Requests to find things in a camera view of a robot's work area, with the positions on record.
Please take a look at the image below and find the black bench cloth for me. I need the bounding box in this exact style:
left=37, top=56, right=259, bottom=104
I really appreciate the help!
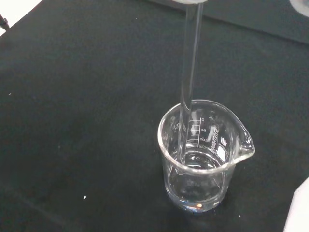
left=0, top=0, right=309, bottom=232

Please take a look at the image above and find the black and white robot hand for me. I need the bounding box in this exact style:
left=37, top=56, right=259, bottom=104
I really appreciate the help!
left=169, top=0, right=309, bottom=18

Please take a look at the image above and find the black tripod leg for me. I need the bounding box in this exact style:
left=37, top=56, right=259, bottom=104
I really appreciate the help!
left=0, top=13, right=11, bottom=32

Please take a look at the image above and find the white test tube rack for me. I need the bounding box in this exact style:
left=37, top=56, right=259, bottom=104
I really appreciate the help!
left=282, top=178, right=309, bottom=232

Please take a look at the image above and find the clear glass beaker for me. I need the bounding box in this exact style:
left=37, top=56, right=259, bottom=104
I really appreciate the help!
left=157, top=99, right=256, bottom=214

